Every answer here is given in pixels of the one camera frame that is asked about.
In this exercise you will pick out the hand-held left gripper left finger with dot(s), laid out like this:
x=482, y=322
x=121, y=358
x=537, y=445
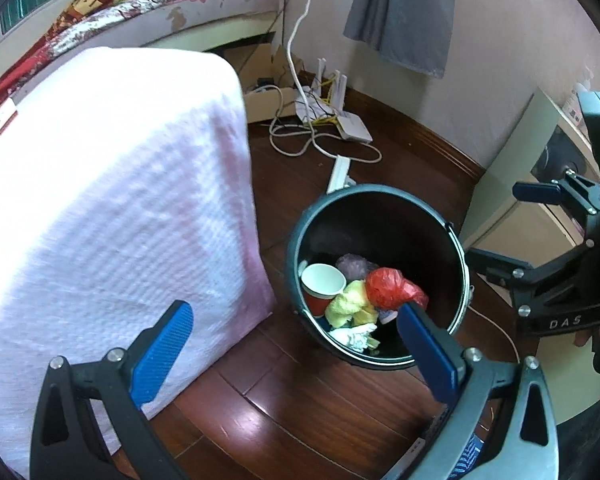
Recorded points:
x=165, y=350

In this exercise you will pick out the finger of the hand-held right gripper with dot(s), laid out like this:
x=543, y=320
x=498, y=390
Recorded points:
x=495, y=265
x=535, y=192

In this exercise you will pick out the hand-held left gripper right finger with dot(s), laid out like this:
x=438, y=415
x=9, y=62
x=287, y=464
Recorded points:
x=425, y=355

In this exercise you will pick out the red plastic bag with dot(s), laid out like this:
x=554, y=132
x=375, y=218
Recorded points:
x=387, y=287

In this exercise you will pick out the red paper cup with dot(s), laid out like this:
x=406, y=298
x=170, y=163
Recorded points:
x=317, y=302

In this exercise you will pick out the black round trash bin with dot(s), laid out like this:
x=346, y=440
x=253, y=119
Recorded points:
x=380, y=220

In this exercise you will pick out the person's right hand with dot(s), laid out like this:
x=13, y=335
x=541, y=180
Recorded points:
x=587, y=338

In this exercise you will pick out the beige nightstand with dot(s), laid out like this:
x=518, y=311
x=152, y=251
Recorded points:
x=510, y=160

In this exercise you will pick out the white crumpled paper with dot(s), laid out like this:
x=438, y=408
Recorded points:
x=352, y=335

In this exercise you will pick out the purple plastic bag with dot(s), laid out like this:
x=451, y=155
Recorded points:
x=355, y=265

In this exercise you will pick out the pink tablecloth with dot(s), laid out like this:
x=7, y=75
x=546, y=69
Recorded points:
x=105, y=210

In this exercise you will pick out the white power strip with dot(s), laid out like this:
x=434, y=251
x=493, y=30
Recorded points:
x=339, y=172

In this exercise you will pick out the white router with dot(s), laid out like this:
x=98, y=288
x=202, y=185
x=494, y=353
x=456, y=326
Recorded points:
x=352, y=127

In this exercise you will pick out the grey curtain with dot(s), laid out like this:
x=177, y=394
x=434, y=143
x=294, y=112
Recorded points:
x=405, y=10

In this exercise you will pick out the cardboard box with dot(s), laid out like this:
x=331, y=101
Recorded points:
x=265, y=105

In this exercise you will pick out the small red white box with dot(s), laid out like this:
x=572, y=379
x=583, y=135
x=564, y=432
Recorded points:
x=2, y=121

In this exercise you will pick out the bed with floral bedding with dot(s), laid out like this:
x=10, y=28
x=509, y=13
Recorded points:
x=205, y=35

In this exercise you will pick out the red printed blanket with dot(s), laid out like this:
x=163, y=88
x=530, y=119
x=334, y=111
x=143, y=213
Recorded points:
x=80, y=0

